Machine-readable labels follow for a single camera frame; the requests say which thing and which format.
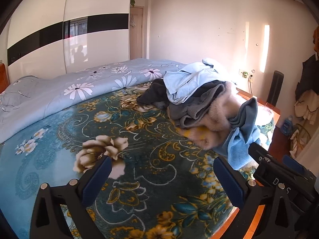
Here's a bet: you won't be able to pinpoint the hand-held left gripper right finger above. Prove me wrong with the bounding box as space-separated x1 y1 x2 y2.
213 156 304 239

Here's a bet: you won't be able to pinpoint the orange hanging garment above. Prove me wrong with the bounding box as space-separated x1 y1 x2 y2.
312 26 319 55

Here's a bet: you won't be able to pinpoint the black tower speaker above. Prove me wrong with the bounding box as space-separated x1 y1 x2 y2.
265 70 285 107

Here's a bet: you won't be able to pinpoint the beige hanging garment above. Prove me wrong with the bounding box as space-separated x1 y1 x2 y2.
294 90 319 125

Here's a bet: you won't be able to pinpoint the grey pants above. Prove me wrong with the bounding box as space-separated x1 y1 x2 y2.
168 82 227 128

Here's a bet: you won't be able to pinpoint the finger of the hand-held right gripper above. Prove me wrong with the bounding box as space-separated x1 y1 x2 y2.
248 142 275 166
282 154 312 178

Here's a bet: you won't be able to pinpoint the pale wooden door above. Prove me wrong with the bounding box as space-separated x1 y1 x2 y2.
130 6 150 61

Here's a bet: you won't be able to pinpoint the orange wooden headboard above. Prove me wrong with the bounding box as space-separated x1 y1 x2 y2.
0 63 10 94

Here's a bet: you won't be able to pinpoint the beige fleece garment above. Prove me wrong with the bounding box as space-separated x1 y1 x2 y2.
179 82 253 151

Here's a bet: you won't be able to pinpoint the white glossy wardrobe black stripe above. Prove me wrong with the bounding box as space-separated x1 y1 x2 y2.
0 0 132 85

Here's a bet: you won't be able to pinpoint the orange wooden bed footboard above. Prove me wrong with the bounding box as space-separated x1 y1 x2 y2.
219 87 281 239

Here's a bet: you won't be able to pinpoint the teal floral blanket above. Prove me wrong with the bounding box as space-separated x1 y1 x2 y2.
0 80 277 239

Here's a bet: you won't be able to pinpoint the dark charcoal garment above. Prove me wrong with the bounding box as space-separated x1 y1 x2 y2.
137 78 170 109

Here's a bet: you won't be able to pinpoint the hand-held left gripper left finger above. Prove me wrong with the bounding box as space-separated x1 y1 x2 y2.
30 156 113 239

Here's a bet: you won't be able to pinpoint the dark hanging jacket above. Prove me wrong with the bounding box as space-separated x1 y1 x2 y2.
295 53 319 100

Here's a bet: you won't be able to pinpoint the blue sweatshirt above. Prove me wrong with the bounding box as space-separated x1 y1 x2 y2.
214 97 262 171

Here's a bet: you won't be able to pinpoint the light blue floral quilt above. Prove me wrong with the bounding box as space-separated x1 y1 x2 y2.
0 58 190 145

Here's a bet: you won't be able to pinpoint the wire rack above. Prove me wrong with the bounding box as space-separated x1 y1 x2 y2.
289 124 312 155

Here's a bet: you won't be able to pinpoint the wall power outlet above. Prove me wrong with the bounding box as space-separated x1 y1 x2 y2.
238 68 255 83

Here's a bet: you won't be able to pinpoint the blue plastic bottle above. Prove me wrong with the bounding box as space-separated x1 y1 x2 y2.
282 116 293 136

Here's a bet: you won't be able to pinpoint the light blue shirt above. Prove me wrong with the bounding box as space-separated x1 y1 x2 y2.
163 58 237 106

